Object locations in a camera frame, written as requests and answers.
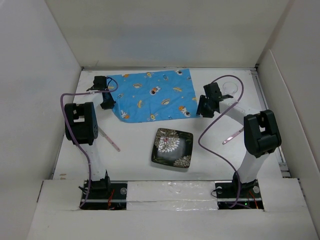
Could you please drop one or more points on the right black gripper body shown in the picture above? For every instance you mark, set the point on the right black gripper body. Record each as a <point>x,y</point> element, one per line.
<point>210,99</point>

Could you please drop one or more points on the blue space-print cloth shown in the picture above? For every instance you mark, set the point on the blue space-print cloth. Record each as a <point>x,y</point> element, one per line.
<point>154,96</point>

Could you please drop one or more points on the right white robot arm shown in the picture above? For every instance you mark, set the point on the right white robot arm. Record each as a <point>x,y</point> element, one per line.
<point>260,129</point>

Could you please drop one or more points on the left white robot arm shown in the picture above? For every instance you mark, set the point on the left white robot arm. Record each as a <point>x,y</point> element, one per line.
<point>81,126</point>

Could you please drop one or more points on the clear plastic cup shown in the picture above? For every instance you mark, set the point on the clear plastic cup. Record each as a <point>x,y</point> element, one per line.
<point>230,88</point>

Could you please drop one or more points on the black floral square plate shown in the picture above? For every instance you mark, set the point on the black floral square plate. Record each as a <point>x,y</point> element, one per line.
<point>172,148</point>

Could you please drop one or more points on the pink-handled knife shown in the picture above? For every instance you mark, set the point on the pink-handled knife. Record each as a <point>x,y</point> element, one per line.
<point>102,133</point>

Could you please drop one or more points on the pink-handled fork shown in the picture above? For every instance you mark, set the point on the pink-handled fork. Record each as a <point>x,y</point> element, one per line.
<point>232,136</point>

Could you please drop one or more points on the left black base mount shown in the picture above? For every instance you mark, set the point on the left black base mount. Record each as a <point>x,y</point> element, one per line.
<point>102,198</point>

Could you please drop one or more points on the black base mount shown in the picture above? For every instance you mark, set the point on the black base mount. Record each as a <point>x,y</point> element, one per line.
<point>102,198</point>
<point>226,193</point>

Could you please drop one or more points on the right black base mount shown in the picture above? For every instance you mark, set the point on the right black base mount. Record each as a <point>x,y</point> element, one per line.
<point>226,193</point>

